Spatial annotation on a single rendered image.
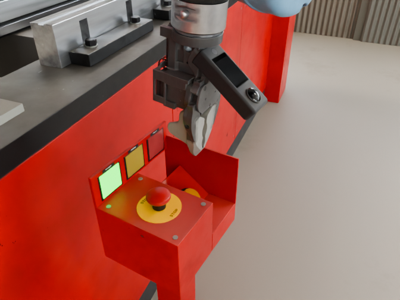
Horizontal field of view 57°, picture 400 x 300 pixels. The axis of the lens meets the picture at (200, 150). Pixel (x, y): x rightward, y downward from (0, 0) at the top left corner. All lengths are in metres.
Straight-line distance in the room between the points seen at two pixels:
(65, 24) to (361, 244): 1.38
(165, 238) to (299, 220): 1.22
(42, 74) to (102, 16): 0.23
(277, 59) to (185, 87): 2.01
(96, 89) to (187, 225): 0.36
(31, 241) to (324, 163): 1.64
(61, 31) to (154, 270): 0.54
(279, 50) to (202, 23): 2.02
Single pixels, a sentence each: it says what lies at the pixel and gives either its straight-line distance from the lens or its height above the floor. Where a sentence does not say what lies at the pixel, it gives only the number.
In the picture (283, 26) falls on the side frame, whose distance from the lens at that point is 2.45.
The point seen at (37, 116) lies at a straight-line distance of 0.70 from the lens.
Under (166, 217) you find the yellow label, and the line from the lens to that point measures 0.58.
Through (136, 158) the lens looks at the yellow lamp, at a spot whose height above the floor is 0.82.
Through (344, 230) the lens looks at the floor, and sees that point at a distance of 1.75.
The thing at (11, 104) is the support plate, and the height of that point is 1.00.
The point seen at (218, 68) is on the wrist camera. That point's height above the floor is 1.00.
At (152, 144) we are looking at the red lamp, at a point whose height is 0.82.
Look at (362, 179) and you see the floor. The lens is 2.06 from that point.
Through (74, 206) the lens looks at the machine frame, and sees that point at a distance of 0.82.
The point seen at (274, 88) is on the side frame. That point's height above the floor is 0.11.
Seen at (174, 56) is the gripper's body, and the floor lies 1.00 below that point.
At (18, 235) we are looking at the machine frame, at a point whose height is 0.71.
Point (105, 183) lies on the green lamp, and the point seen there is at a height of 0.81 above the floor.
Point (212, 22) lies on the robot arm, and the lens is 0.50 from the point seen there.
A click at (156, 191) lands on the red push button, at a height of 0.81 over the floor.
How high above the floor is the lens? 1.19
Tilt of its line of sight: 35 degrees down
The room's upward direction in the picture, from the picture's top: straight up
